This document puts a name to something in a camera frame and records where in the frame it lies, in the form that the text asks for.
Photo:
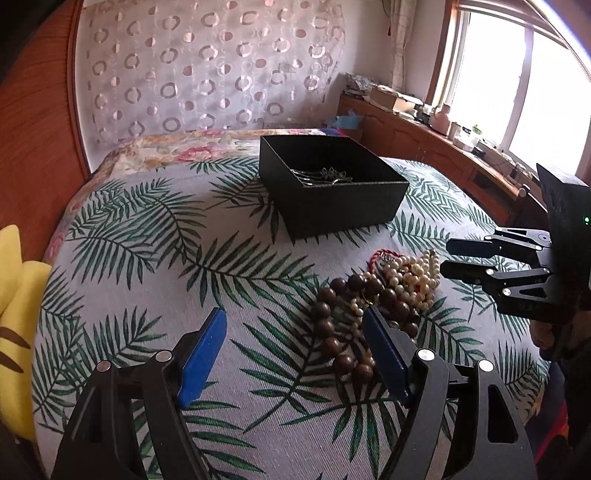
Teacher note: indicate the tied back window curtain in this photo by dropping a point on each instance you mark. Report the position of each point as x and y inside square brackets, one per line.
[401, 15]

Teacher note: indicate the pink thermos jug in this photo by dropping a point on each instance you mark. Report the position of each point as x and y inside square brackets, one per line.
[440, 120]

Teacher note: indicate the floral quilt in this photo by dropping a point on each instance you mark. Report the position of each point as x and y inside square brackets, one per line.
[157, 151]

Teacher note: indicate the cardboard box on cabinet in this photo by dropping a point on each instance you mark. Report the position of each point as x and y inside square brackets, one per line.
[390, 99]

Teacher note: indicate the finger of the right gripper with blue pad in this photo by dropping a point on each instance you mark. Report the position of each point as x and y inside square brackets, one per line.
[529, 246]

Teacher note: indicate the person's right hand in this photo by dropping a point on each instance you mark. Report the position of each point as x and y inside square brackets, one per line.
[542, 334]

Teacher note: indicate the yellow plush toy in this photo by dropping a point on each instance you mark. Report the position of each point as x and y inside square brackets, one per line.
[22, 287]

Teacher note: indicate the circle pattern curtain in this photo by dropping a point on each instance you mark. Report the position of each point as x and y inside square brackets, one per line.
[151, 67]

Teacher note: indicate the palm leaf print cloth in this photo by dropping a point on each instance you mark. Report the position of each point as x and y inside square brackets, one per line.
[142, 257]

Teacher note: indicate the black jewelry box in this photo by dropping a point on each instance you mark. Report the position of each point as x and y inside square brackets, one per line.
[326, 184]

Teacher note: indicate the window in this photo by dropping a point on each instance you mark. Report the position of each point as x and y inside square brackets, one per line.
[519, 78]

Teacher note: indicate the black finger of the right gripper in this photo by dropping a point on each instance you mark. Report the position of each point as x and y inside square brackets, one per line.
[492, 281]

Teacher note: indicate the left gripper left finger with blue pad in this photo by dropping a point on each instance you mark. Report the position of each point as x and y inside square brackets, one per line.
[100, 440]

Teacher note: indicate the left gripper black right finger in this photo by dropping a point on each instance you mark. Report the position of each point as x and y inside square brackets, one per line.
[489, 440]

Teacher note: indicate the wooden side cabinet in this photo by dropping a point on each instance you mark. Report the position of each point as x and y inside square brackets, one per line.
[388, 135]

